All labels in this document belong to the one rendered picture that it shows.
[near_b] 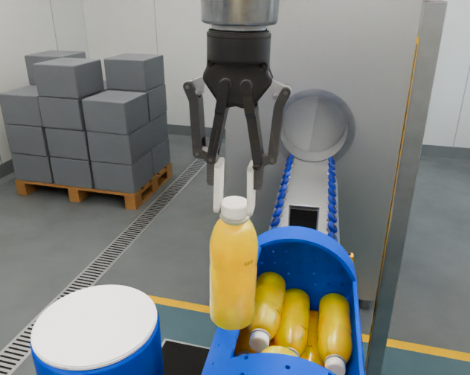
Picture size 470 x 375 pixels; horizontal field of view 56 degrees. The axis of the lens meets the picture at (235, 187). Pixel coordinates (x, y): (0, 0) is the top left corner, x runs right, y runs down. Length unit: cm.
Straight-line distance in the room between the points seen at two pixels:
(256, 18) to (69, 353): 79
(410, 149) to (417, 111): 13
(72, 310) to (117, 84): 311
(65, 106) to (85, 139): 30
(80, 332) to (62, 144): 308
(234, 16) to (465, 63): 482
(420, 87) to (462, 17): 371
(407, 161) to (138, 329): 100
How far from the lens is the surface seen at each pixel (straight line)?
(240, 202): 61
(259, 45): 52
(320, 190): 198
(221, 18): 51
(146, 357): 106
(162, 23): 561
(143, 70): 394
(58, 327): 112
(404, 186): 161
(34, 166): 432
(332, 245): 102
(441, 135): 540
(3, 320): 297
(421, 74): 151
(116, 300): 116
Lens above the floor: 173
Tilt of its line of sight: 24 degrees down
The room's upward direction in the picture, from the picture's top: straight up
